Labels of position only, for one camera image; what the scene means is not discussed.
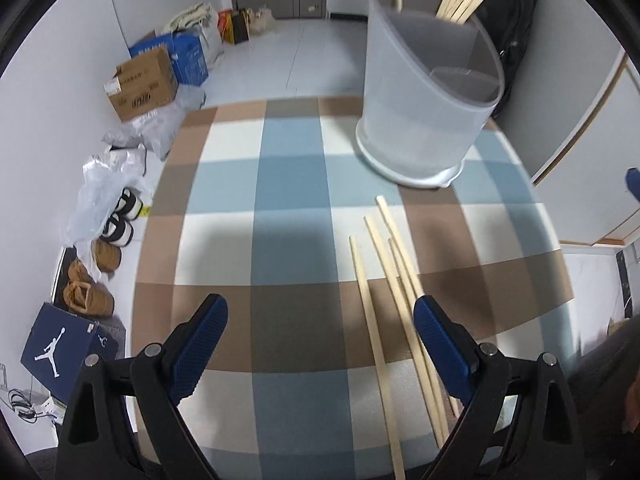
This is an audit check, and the brown cardboard box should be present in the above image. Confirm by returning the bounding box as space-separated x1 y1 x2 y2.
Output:
104 46 179 122

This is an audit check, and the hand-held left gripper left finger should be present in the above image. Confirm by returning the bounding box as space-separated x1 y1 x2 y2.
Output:
56 294 230 480

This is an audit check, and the tan suede boot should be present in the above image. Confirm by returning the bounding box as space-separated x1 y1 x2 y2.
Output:
67 259 101 286
91 239 123 273
62 280 116 317

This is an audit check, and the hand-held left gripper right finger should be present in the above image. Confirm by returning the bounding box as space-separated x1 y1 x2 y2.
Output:
413 296 586 480

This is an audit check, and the black white sneaker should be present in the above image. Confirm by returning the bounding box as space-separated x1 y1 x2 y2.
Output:
99 214 135 248
114 189 146 222

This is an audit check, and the white wood-trimmed panel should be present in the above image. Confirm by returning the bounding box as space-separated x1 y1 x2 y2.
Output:
530 47 640 247

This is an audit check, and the black cable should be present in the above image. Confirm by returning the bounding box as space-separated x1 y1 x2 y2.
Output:
7 389 38 418

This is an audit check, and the crumpled clear plastic bag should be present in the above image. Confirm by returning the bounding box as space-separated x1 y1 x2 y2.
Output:
67 152 156 281

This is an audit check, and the translucent plastic utensil holder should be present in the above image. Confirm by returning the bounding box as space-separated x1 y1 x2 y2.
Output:
355 0 505 190

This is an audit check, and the blue cardboard box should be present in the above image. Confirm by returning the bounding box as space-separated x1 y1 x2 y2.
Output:
129 30 210 86

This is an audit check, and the white woven bag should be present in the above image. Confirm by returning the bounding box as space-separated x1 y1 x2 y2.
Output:
200 17 225 68

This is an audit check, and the white labelled packet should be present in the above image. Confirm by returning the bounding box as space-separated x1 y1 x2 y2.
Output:
107 147 148 176

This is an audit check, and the blue shoe box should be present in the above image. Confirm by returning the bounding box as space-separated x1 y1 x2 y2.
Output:
20 301 120 407

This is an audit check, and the black backpack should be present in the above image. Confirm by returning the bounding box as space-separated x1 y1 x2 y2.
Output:
435 0 540 121

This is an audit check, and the grey mailer bag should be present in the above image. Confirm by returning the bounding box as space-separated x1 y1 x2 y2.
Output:
102 85 207 162

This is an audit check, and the checked tablecloth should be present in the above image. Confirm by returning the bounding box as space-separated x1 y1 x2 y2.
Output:
131 96 576 480

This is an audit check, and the beige cloth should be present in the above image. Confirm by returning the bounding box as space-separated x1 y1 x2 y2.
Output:
169 3 218 31

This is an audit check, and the white power strip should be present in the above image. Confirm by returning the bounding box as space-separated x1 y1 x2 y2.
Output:
35 396 66 420

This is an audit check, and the black yellow paper bag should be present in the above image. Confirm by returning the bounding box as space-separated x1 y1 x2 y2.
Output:
227 10 250 45

